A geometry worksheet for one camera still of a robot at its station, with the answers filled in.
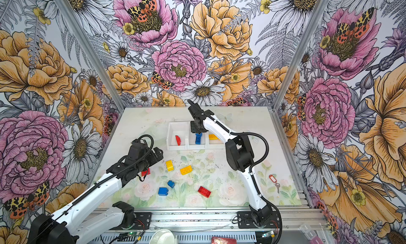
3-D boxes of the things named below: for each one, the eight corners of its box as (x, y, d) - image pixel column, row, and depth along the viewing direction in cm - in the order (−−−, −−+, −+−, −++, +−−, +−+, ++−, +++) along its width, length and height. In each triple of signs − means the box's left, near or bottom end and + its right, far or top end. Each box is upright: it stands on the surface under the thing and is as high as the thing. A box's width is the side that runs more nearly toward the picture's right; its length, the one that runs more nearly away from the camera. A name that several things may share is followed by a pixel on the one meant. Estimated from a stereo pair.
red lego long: (197, 192, 85) (197, 190, 83) (200, 186, 87) (200, 185, 85) (208, 198, 83) (208, 197, 81) (211, 192, 85) (211, 191, 83)
